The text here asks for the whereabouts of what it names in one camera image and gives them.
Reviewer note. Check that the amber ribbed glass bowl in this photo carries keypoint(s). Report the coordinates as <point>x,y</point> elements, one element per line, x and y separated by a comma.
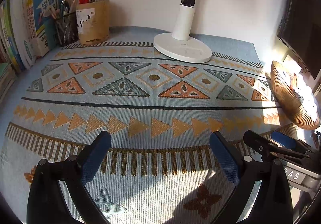
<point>289,101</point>

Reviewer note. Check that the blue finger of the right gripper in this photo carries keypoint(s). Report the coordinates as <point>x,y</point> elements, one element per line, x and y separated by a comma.
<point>268,149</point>
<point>290,143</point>

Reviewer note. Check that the black wall monitor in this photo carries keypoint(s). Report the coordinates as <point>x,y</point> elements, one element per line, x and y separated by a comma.
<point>300,31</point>

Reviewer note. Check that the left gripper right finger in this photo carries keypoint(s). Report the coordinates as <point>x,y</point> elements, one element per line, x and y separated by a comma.
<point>273,203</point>

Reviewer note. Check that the patterned blue table mat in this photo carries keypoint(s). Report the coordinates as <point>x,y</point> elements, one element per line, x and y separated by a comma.
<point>160,114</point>

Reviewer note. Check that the white desk lamp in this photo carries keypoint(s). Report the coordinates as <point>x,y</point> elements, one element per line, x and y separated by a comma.
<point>179,45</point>

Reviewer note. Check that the wooden pen holder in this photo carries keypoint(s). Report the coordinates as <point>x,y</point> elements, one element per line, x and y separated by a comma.
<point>93,22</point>

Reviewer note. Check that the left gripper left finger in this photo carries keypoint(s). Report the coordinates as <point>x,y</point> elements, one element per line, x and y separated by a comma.
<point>46,203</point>

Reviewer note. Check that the stack of books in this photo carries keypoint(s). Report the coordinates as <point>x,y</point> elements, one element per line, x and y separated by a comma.
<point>28,30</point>

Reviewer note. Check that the black mesh pen cup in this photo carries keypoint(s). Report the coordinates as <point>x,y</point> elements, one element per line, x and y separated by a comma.
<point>66,27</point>

